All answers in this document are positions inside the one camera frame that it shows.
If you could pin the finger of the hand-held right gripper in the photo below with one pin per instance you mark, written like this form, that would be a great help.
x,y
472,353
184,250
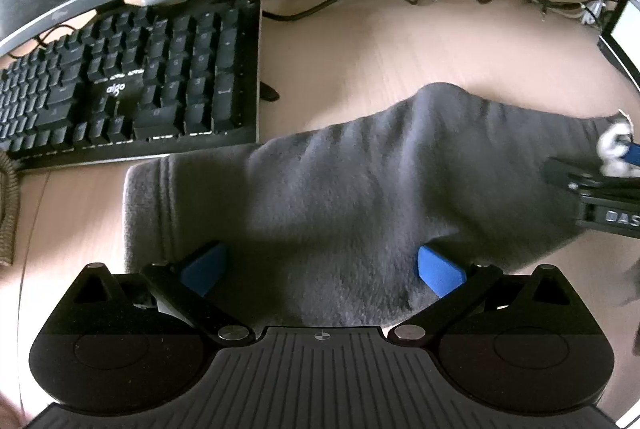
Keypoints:
x,y
631,154
575,174

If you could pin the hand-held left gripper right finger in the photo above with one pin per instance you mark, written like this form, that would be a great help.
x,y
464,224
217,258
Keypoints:
x,y
440,271

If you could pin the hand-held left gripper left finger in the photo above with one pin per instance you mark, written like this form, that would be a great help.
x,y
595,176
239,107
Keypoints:
x,y
205,269

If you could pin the grey sock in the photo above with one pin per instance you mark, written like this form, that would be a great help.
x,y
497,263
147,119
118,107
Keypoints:
x,y
325,189

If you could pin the flat monitor with white screen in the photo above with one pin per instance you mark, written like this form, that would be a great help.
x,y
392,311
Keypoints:
x,y
630,29

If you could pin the black mechanical keyboard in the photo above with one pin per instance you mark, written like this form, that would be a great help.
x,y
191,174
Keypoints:
x,y
150,74

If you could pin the beige striped garment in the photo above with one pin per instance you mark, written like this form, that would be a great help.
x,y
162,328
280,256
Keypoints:
x,y
7,209

